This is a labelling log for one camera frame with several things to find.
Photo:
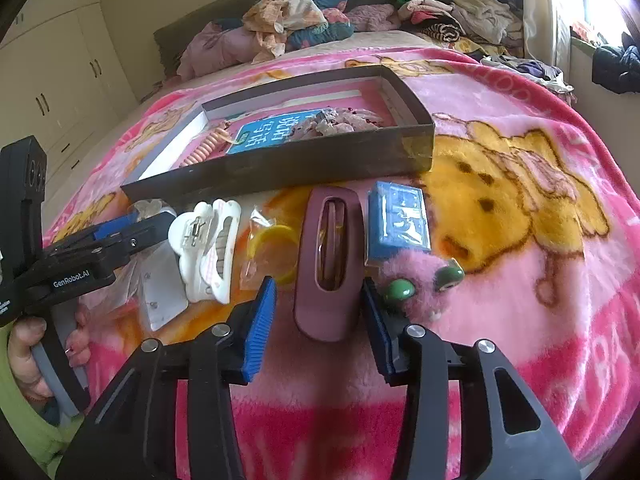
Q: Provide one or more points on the person's left hand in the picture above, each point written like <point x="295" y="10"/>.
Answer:
<point x="20" y="352"/>

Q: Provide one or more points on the blue printed card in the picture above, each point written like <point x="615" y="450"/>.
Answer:
<point x="265" y="135"/>

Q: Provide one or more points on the mauve oval hair clip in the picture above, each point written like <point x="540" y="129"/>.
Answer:
<point x="307" y="310"/>

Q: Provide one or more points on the peach floral cloth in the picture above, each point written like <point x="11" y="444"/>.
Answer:
<point x="280" y="15"/>

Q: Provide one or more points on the clear bag with earrings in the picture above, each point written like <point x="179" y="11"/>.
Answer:
<point x="162" y="290"/>

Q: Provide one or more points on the cream wardrobe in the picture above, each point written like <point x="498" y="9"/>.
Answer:
<point x="50" y="60"/>

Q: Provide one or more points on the beige curtain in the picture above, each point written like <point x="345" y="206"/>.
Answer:
<point x="542" y="5"/>

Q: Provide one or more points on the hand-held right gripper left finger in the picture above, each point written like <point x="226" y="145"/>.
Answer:
<point x="260" y="327"/>

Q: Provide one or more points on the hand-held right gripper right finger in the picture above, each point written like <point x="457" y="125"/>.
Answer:
<point x="376" y="330"/>

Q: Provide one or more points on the white hair claw clip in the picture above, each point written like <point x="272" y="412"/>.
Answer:
<point x="200" y="220"/>

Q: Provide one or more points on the pink fuzzy garment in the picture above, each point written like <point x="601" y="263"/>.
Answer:
<point x="370" y="15"/>

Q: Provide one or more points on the pile of mixed clothes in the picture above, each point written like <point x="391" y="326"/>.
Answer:
<point x="465" y="10"/>

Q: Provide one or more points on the person's left forearm green sleeve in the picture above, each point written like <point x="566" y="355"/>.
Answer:
<point x="20" y="427"/>

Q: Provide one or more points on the purple crumpled clothes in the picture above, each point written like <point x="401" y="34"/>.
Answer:
<point x="530" y="70"/>

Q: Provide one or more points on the blue hair accessory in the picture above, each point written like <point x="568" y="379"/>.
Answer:
<point x="400" y="230"/>

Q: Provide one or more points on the dark puffer jacket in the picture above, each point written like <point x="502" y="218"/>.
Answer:
<point x="617" y="62"/>

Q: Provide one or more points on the brown cardboard box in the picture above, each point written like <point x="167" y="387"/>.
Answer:
<point x="300" y="170"/>

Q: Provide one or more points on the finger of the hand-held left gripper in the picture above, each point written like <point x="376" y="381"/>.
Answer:
<point x="117" y="225"/>
<point x="142" y="237"/>

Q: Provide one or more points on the pink printed blanket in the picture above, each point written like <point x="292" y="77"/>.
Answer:
<point x="525" y="310"/>

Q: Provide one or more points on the pink quilt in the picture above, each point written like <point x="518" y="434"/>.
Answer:
<point x="215" y="45"/>

